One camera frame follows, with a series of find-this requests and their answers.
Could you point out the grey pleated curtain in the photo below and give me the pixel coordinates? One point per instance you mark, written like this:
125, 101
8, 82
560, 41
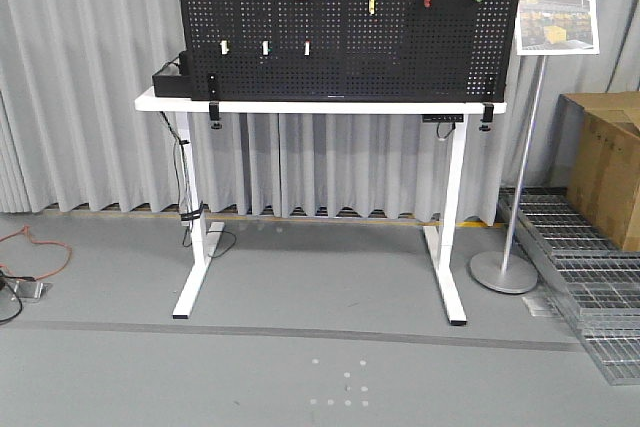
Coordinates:
70, 135

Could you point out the left black clamp bracket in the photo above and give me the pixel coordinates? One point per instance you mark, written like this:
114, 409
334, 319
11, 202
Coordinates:
213, 108

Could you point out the black perforated pegboard panel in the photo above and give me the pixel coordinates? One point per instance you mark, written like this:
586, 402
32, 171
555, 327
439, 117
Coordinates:
403, 53

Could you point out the black box on desk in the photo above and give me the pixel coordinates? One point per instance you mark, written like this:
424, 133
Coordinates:
173, 79

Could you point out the black clamp bracket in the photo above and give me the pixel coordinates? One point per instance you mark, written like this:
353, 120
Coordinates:
213, 108
488, 106

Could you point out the framed photo sign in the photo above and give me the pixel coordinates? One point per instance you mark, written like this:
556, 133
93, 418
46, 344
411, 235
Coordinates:
557, 28

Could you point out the silver sign stand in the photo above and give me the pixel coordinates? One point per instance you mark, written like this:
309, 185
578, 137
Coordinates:
505, 272

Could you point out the brown cardboard box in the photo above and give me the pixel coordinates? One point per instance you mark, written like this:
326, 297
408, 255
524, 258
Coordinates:
604, 183

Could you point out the desk height control panel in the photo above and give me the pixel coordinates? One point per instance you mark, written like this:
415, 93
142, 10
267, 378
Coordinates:
442, 118

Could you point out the silver metal floor pedal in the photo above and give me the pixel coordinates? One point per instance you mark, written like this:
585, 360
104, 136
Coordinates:
30, 291

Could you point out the metal floor grating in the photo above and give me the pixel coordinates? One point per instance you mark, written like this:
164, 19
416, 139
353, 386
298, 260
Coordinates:
593, 284

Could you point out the right black clamp bracket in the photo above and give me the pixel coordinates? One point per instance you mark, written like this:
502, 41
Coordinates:
488, 106

